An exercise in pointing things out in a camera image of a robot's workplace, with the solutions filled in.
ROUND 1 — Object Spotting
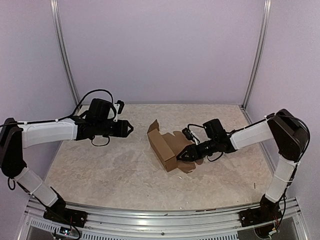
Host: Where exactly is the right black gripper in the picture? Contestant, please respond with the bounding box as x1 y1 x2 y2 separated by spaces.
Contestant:
176 137 218 161

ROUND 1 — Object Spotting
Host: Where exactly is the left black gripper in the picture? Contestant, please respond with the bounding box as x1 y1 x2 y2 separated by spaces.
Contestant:
95 119 134 137

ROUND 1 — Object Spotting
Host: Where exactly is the brown cardboard box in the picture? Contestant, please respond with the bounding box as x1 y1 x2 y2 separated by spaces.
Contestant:
147 119 204 174

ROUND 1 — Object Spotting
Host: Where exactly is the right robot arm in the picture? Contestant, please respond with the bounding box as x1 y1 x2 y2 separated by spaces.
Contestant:
176 109 311 222

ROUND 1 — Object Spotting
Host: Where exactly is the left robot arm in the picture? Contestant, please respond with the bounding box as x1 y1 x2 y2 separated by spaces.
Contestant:
0 98 134 223

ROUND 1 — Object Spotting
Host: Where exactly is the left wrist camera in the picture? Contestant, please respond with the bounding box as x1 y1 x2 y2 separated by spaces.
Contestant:
112 99 125 122

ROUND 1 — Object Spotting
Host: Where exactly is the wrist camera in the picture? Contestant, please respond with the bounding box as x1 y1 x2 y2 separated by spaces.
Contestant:
182 127 198 145
112 99 125 122

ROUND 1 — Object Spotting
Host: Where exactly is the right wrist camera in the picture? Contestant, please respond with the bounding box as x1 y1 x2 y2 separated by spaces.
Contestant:
182 127 198 145

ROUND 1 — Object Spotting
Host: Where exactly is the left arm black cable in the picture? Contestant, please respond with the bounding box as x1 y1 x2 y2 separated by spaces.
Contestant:
0 89 115 147

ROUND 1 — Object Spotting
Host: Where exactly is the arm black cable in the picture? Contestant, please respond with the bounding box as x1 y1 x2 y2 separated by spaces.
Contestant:
187 117 311 163
0 89 115 147

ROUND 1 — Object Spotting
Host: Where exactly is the front aluminium rail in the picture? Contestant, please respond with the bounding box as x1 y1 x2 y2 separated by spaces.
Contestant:
15 198 311 240

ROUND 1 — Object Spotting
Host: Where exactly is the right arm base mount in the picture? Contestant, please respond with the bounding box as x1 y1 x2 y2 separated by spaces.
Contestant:
238 207 282 228

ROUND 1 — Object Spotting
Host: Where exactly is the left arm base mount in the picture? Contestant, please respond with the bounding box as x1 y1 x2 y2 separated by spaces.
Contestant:
43 208 88 228

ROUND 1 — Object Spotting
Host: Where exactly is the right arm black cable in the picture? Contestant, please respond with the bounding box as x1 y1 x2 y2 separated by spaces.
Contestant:
187 117 311 163

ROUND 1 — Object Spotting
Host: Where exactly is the left aluminium frame post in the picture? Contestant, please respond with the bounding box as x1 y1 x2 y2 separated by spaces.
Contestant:
49 0 80 106

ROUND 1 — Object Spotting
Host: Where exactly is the aluminium frame post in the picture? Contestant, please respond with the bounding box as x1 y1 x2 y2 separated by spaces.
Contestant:
49 0 80 106
241 0 272 112

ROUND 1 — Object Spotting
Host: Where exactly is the right aluminium frame post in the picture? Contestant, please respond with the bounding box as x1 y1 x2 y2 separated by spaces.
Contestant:
241 0 272 112

